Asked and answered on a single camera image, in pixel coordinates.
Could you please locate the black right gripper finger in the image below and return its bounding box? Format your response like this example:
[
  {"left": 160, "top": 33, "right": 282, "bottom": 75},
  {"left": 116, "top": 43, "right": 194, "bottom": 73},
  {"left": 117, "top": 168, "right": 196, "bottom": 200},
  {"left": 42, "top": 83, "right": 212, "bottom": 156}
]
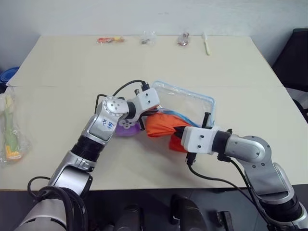
[{"left": 201, "top": 111, "right": 210, "bottom": 130}]

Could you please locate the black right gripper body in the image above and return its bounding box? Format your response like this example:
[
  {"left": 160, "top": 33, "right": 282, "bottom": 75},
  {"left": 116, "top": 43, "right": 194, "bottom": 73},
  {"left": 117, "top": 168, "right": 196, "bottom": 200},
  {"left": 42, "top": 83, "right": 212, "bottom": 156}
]
[{"left": 174, "top": 126, "right": 186, "bottom": 141}]

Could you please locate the orange cloth item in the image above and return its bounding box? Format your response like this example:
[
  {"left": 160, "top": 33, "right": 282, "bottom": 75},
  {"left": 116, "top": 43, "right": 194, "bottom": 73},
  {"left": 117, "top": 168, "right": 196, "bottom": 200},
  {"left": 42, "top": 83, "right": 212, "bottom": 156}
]
[{"left": 145, "top": 112, "right": 191, "bottom": 153}]

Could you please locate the purple plush toy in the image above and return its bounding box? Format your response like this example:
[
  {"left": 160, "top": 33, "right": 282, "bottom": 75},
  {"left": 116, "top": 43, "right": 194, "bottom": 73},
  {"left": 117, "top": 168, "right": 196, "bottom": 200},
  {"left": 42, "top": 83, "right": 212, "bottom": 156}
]
[{"left": 115, "top": 120, "right": 141, "bottom": 138}]

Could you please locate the clear zip pouch blue trim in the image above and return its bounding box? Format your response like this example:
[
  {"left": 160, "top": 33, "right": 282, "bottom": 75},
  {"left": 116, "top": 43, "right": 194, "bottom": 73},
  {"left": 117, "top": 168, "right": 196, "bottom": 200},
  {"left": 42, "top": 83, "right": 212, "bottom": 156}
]
[{"left": 152, "top": 80, "right": 216, "bottom": 130}]

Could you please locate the green brush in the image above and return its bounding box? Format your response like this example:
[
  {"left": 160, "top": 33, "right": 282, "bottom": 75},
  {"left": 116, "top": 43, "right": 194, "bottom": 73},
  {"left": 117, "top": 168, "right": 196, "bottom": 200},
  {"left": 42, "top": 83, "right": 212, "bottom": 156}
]
[{"left": 0, "top": 87, "right": 34, "bottom": 168}]

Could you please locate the clear packet with dark bits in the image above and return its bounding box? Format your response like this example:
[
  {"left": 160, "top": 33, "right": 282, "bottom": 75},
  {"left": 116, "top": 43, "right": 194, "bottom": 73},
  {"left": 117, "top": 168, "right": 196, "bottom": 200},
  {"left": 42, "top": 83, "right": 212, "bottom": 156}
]
[{"left": 139, "top": 30, "right": 156, "bottom": 46}]

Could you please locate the white and yellow toothbrush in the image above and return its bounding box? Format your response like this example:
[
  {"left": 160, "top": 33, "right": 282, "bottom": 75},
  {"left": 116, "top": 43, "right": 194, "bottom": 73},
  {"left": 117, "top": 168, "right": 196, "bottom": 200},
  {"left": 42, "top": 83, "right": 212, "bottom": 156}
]
[{"left": 201, "top": 33, "right": 211, "bottom": 56}]

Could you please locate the clear packet with red item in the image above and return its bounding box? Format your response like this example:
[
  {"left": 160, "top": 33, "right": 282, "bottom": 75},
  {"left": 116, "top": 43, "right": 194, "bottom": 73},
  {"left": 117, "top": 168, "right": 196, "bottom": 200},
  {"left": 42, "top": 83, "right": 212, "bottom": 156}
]
[{"left": 176, "top": 32, "right": 191, "bottom": 47}]

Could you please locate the dark rounded shape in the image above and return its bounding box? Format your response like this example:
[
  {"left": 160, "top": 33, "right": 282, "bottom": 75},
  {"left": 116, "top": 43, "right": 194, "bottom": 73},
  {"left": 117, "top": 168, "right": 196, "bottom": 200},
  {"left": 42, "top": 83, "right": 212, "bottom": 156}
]
[
  {"left": 169, "top": 193, "right": 202, "bottom": 231},
  {"left": 113, "top": 204, "right": 145, "bottom": 231}
]

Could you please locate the orange item in clear packet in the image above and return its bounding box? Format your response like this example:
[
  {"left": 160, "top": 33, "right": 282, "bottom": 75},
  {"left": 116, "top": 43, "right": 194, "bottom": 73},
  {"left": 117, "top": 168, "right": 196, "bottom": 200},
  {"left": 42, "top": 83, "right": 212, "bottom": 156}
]
[{"left": 96, "top": 36, "right": 126, "bottom": 45}]

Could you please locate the grey chair armrest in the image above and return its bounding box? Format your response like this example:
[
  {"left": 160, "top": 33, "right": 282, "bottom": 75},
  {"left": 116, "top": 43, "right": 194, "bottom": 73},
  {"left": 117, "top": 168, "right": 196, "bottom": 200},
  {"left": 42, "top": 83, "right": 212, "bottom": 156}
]
[{"left": 291, "top": 91, "right": 308, "bottom": 117}]

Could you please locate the small black block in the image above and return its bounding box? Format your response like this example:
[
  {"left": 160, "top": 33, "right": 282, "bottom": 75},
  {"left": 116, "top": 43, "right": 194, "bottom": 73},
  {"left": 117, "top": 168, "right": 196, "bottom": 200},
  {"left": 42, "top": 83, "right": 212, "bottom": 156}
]
[{"left": 216, "top": 210, "right": 236, "bottom": 231}]

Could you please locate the black chair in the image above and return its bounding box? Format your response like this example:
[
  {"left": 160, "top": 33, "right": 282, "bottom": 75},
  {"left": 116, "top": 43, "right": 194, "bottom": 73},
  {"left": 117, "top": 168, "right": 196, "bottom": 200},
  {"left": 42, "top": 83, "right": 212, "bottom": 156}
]
[{"left": 271, "top": 28, "right": 308, "bottom": 93}]

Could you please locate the blue plastic basin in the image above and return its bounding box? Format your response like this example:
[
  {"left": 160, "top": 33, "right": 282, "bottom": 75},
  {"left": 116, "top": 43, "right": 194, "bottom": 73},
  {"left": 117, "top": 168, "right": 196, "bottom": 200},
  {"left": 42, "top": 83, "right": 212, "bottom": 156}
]
[{"left": 0, "top": 66, "right": 20, "bottom": 84}]

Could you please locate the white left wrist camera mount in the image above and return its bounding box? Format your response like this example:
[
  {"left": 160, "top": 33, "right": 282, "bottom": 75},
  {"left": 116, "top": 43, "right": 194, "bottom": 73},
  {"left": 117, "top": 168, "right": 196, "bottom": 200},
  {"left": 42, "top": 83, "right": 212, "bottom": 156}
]
[{"left": 130, "top": 87, "right": 161, "bottom": 124}]

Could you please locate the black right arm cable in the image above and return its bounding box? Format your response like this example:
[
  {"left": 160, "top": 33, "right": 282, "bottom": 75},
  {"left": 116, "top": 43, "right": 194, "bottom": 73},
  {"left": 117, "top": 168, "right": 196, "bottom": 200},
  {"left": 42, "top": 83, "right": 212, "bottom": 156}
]
[{"left": 185, "top": 152, "right": 275, "bottom": 224}]

